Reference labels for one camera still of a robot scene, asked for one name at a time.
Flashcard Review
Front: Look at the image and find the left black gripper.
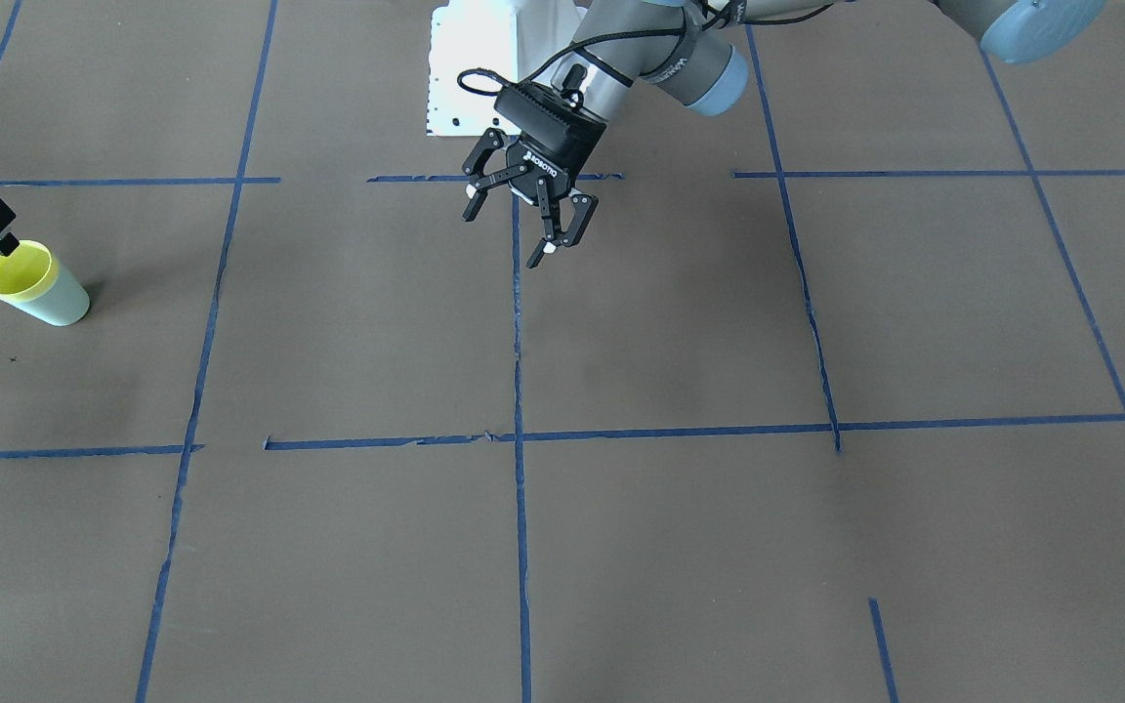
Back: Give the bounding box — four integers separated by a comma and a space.
464, 108, 608, 269

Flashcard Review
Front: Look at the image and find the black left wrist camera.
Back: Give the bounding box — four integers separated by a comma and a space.
494, 83, 606, 151

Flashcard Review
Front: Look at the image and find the green plastic cup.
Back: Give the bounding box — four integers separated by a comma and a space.
0, 256, 91, 326

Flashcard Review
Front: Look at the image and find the white camera stand post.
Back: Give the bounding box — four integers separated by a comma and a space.
423, 0, 588, 138

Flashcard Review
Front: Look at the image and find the black camera cable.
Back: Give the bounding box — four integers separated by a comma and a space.
457, 0, 837, 99

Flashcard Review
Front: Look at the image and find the yellow plastic cup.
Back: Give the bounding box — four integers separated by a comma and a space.
0, 240, 62, 304

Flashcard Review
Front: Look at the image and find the brown paper table mat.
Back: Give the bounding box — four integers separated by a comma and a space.
0, 1, 1125, 702

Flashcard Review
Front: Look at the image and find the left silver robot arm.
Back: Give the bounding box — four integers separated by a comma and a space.
455, 1, 830, 268

